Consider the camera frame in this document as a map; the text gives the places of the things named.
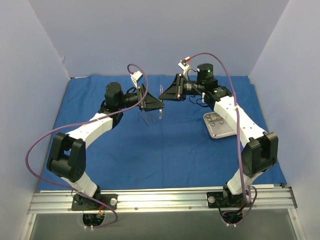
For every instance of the blue surgical cloth wrap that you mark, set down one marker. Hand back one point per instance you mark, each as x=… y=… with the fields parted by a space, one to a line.
x=173 y=152

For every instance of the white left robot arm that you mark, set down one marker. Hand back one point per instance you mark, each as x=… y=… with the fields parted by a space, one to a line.
x=67 y=155

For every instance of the stainless steel instrument tray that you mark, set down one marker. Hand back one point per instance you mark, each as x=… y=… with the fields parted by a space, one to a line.
x=219 y=130

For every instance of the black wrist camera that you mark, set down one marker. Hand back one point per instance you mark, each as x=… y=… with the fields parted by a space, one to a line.
x=136 y=76
x=183 y=64

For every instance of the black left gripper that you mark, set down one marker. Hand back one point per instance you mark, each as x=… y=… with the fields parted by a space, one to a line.
x=141 y=98

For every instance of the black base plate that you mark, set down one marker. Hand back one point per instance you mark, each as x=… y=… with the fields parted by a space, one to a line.
x=222 y=199
x=81 y=203

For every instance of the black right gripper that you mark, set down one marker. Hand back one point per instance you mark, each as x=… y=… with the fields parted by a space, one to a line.
x=180 y=86

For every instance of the steel surgical scissors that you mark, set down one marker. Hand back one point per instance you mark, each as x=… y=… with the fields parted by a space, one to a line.
x=214 y=119

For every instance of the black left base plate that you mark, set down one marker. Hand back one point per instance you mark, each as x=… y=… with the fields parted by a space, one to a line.
x=81 y=203

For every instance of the steel tweezers medium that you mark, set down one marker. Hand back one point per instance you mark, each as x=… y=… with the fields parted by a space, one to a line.
x=144 y=117

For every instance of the aluminium frame rail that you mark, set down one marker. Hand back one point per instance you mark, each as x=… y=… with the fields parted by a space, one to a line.
x=269 y=196

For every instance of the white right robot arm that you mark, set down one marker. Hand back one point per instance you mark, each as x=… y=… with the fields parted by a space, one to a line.
x=257 y=149

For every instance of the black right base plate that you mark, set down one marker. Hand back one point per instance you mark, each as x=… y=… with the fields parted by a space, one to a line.
x=222 y=199

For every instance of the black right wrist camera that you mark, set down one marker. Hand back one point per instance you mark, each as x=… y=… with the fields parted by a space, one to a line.
x=183 y=64

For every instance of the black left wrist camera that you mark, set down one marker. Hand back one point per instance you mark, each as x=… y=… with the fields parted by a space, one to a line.
x=136 y=76

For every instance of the small steel surgical instrument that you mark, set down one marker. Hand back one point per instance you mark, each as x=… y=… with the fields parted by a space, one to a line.
x=161 y=91

